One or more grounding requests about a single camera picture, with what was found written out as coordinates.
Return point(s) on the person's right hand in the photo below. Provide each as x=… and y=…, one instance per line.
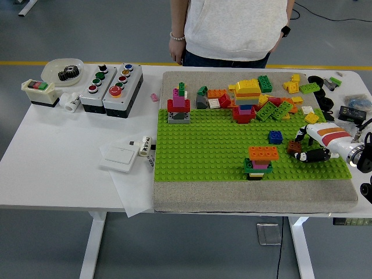
x=175, y=49

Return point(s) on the person's left hand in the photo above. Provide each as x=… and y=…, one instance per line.
x=276, y=46

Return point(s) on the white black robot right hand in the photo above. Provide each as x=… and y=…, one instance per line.
x=331, y=136

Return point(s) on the brown toy brick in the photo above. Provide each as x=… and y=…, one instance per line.
x=293, y=146

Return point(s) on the person's right forearm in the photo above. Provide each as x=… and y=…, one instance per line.
x=178, y=17

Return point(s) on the person's left forearm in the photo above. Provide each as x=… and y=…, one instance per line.
x=290, y=14

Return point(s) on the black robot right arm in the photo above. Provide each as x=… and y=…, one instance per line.
x=364, y=162

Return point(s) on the dark green toy brick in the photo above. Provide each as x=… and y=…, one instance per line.
x=265, y=83

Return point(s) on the small green toy brick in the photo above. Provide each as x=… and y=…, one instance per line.
x=182, y=90

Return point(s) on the tall pink toy brick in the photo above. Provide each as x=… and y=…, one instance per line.
x=175, y=98

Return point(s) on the dark green sloped brick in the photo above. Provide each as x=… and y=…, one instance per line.
x=202, y=90

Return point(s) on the yellow domed toy brick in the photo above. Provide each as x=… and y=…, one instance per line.
x=247, y=85

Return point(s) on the small pink toy brick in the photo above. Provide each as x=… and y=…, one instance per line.
x=154, y=98

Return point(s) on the lime green toy brick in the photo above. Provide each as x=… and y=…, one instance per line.
x=309, y=87

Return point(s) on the lime green long brick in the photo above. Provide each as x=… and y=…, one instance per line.
x=283, y=109
x=266, y=112

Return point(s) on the blue square toy brick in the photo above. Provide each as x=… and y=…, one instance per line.
x=275, y=137

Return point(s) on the small lime green brick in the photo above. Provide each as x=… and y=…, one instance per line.
x=335, y=80

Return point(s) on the orange curved toy brick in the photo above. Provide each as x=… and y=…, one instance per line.
x=247, y=94

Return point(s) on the red wide toy brick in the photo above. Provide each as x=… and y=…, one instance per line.
x=171, y=106

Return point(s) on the grey sloped brick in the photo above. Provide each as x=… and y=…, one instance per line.
x=200, y=103

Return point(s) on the orange long toy brick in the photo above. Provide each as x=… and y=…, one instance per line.
x=263, y=153
x=216, y=93

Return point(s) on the grey long toy brick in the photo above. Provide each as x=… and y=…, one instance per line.
x=247, y=100

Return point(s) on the white printed tile brick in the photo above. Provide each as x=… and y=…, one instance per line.
x=214, y=103

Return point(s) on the grey base toy brick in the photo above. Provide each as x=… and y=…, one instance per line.
x=171, y=119

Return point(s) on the magenta toy brick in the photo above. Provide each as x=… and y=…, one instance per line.
x=246, y=112

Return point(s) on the red large toy brick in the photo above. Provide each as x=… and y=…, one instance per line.
x=244, y=118

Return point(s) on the white thin toy brick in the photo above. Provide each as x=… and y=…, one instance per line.
x=255, y=173

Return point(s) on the black toy brick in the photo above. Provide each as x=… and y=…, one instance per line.
x=255, y=178

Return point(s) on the green wide toy brick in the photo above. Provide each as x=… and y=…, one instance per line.
x=247, y=168

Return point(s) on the green studded baseplate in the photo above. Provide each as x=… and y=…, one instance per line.
x=203, y=151

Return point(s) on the black wristwatch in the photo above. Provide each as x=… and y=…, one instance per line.
x=285, y=30

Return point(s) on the clear plastic bag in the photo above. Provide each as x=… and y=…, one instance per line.
x=348, y=126

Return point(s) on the black flat part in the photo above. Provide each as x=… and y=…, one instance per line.
x=328, y=115

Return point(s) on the black digital meter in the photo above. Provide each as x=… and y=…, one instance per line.
x=351, y=113

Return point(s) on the black rubber tire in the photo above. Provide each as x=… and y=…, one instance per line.
x=327, y=103
x=311, y=79
x=321, y=93

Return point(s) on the clear bag with blue item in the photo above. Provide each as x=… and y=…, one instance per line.
x=356, y=101

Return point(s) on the person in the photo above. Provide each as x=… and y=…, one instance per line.
x=232, y=29

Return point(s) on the emergency stop control box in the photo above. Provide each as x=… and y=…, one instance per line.
x=122, y=104

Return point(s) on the table height control panel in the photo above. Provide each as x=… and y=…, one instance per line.
x=351, y=221

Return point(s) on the three-button control box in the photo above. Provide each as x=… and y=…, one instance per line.
x=93, y=100

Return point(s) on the labelled white pipe fitting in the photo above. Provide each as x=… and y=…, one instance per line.
x=145, y=146

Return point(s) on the black metal gear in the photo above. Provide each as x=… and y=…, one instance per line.
x=68, y=74

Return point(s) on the metal floor plate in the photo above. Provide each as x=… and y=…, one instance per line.
x=268, y=234

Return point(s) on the white pipe tee fitting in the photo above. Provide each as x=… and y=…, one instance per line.
x=69, y=103

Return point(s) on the white table leg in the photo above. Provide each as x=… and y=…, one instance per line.
x=302, y=253
x=93, y=247

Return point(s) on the white plastic bowl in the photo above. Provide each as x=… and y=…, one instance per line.
x=50, y=69

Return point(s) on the grey-brown mat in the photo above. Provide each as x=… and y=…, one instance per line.
x=203, y=197

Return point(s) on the white paper sheet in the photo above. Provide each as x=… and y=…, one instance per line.
x=133, y=194

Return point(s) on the white desk foot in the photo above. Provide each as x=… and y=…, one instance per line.
x=27, y=8

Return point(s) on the white wall switch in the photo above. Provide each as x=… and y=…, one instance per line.
x=119, y=155

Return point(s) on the beige switch box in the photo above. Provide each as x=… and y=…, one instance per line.
x=40, y=94

